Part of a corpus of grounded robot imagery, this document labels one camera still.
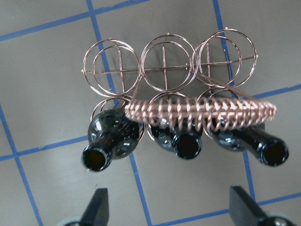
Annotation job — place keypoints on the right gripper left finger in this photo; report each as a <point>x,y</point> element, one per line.
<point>97,211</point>

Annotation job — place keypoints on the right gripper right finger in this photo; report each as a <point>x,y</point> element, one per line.
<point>244,211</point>

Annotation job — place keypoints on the dark wine bottle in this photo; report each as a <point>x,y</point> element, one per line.
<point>184,143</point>

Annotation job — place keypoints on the dark basket bottle front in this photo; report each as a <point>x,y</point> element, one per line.
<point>111,136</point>

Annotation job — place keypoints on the dark basket bottle near handle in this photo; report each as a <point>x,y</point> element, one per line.
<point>268,149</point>

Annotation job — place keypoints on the copper wire wine basket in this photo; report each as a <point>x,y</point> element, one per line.
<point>170,83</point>

